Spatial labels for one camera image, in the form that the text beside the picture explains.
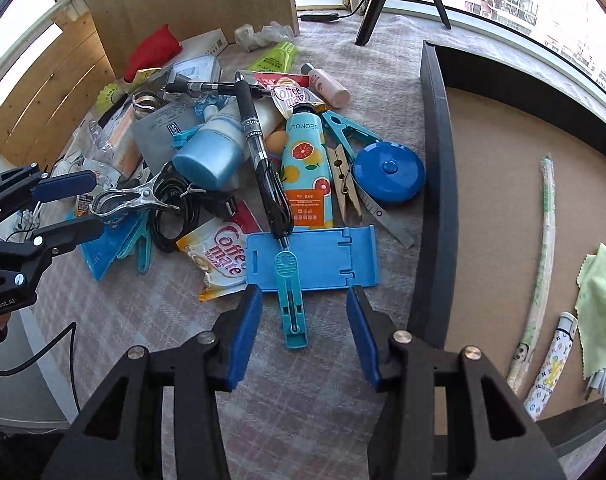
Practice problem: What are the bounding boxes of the crumpled white tissue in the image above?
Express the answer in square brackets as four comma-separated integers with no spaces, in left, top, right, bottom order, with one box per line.
[235,21,294,52]

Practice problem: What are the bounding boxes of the black coiled cable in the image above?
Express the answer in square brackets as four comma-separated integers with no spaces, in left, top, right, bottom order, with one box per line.
[148,160,239,254]

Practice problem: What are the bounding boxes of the black marker pen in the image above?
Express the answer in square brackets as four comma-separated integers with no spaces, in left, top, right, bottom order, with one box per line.
[233,72,294,249]

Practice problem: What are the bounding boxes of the red cloth pouch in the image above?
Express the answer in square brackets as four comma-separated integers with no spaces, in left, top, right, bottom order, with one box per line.
[124,24,183,82]

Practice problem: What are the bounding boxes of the coffee mate sachet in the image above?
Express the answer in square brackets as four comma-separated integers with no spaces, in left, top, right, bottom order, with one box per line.
[176,200,262,302]

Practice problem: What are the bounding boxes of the teal clip pair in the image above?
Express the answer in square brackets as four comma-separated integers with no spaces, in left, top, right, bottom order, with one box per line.
[320,110,381,162]

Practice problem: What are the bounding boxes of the yellow shuttlecock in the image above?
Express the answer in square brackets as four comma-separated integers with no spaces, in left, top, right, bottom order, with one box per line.
[96,82,125,116]

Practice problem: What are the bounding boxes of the paper chopsticks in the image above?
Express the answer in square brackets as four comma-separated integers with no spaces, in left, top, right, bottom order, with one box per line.
[507,156,556,394]

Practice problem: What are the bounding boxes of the green microfibre cloth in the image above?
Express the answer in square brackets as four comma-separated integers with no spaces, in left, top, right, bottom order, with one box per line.
[574,243,606,379]

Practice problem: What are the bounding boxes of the blue tape measure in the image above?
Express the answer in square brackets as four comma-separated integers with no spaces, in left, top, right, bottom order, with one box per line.
[352,141,425,206]

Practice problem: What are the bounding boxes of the white box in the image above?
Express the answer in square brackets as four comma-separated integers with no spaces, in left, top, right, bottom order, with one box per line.
[166,28,228,66]

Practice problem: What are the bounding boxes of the plaid tablecloth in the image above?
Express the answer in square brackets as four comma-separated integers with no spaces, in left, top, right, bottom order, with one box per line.
[32,8,606,480]

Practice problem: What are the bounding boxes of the orange tissue pack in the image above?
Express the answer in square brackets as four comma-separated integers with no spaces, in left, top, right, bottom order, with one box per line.
[97,104,141,178]

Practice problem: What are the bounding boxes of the orange fruit print tube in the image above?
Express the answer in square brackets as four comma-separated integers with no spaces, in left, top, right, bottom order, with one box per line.
[280,103,333,230]

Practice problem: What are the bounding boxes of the wooden clothes peg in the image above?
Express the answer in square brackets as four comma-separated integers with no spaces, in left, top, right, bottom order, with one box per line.
[326,145,363,224]

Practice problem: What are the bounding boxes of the blue wet wipes packet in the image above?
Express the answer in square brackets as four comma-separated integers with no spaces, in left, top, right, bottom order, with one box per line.
[80,212,140,282]

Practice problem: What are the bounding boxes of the silver metal clip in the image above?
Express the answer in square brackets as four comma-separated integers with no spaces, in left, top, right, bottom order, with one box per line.
[89,174,179,220]

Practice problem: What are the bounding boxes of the teal plastic clothes peg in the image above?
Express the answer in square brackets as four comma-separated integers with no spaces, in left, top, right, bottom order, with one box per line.
[275,250,309,350]

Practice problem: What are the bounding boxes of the green tube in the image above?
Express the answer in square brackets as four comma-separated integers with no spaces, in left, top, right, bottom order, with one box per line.
[248,41,297,73]

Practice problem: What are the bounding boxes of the patterned lighter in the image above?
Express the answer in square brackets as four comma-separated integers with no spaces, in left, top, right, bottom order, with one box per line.
[524,312,578,422]

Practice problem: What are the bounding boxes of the pink small bottle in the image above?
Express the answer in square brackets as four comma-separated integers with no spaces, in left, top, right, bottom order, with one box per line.
[301,63,351,108]

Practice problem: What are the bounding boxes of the blue cap lotion tube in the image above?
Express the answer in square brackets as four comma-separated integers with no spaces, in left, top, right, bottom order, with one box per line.
[171,96,285,192]

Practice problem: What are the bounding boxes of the grey foil packet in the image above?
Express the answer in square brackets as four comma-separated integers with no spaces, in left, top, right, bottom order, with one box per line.
[132,101,199,174]

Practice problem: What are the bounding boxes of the blue phone stand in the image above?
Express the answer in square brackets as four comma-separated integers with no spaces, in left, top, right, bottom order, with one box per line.
[245,226,379,292]

